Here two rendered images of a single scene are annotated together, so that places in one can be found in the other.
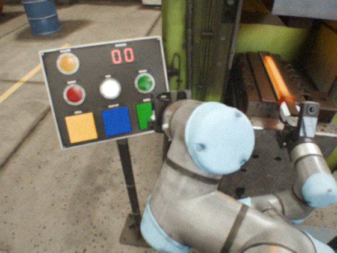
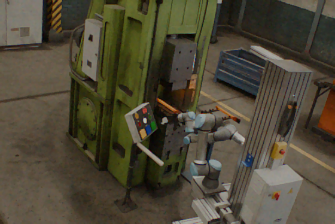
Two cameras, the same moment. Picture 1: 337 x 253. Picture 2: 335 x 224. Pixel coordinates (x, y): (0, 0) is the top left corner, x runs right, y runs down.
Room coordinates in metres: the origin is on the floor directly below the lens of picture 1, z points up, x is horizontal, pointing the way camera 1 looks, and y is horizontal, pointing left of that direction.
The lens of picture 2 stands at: (-1.56, 2.49, 2.74)
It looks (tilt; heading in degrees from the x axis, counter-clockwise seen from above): 25 degrees down; 309
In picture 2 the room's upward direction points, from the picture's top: 10 degrees clockwise
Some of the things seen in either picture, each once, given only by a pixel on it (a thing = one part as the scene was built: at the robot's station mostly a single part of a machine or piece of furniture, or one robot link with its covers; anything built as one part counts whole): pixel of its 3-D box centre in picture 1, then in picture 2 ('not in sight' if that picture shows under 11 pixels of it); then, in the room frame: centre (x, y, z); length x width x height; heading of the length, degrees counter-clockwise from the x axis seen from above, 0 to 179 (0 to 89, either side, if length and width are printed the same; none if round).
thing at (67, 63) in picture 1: (67, 63); not in sight; (0.56, 0.27, 1.16); 0.05 x 0.03 x 0.04; 82
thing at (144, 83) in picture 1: (144, 83); not in sight; (0.58, 0.07, 1.09); 0.05 x 0.03 x 0.04; 82
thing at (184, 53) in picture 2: not in sight; (173, 56); (0.83, -0.45, 1.56); 0.42 x 0.39 x 0.40; 172
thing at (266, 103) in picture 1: (264, 79); (162, 107); (0.84, -0.41, 0.96); 0.42 x 0.20 x 0.09; 172
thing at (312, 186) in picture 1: (315, 181); not in sight; (0.31, -0.36, 0.98); 0.11 x 0.08 x 0.09; 172
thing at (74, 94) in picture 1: (74, 94); not in sight; (0.52, 0.26, 1.09); 0.05 x 0.03 x 0.04; 82
